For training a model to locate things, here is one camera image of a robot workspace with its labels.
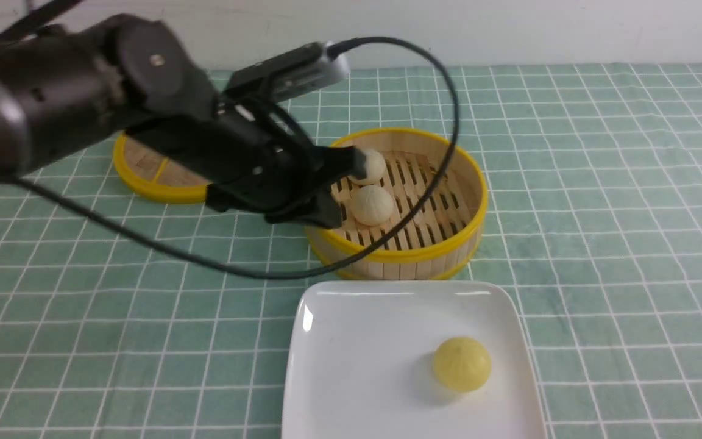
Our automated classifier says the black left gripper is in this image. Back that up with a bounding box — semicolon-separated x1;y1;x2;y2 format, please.
126;101;367;230

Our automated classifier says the white steamed bun front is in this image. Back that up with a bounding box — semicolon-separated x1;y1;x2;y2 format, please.
349;185;395;227

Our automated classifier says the white steamed bun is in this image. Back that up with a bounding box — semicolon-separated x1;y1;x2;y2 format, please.
349;185;395;227
349;148;387;186

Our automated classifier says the yellow steamed bun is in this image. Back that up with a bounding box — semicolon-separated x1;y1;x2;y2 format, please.
431;337;492;393

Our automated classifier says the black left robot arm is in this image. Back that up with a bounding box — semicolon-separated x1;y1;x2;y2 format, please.
0;15;365;229

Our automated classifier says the white square plate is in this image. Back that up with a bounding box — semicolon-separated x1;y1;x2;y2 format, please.
280;280;548;438

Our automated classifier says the yellow-rimmed bamboo steamer basket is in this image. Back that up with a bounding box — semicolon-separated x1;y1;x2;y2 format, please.
305;127;489;280

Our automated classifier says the yellow-rimmed bamboo steamer lid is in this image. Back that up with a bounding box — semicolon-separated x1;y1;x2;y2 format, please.
113;134;208;204

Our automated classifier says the green checkered tablecloth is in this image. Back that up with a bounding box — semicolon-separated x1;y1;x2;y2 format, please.
0;64;702;438

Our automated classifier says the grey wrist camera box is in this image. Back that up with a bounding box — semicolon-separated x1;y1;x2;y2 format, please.
222;42;350;103

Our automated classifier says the black camera cable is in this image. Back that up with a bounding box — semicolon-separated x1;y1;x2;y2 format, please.
0;37;461;439

